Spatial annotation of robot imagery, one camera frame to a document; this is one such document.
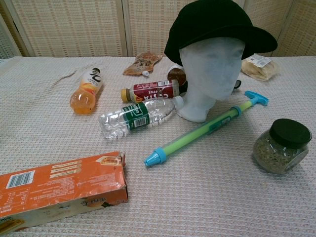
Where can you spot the glass jar with black lid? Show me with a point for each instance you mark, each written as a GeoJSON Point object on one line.
{"type": "Point", "coordinates": [281, 148]}

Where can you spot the small black object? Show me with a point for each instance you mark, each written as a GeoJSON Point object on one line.
{"type": "Point", "coordinates": [237, 84]}

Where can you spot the orange juice bottle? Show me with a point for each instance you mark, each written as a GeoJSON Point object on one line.
{"type": "Point", "coordinates": [86, 91]}

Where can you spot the green blue water pump toy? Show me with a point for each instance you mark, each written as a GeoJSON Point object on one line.
{"type": "Point", "coordinates": [197, 130]}

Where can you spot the red label coffee bottle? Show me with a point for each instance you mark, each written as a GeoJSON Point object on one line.
{"type": "Point", "coordinates": [153, 91]}

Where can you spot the white foam mannequin head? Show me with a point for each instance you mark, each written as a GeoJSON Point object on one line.
{"type": "Point", "coordinates": [209, 81]}

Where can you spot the bread in clear wrapper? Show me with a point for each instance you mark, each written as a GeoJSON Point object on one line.
{"type": "Point", "coordinates": [259, 69]}

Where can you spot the black brimmed hat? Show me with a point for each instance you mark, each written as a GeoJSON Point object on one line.
{"type": "Point", "coordinates": [217, 27]}

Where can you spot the orange cardboard snack box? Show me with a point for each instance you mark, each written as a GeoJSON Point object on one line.
{"type": "Point", "coordinates": [61, 187]}

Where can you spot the white woven tablecloth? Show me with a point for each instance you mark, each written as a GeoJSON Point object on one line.
{"type": "Point", "coordinates": [197, 192]}

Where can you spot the brown spout pouch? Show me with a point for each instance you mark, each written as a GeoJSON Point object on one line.
{"type": "Point", "coordinates": [143, 64]}

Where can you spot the beige woven folding screen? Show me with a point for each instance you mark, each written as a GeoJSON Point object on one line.
{"type": "Point", "coordinates": [86, 27]}

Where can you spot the clear water bottle green label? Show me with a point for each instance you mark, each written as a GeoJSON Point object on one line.
{"type": "Point", "coordinates": [135, 116]}

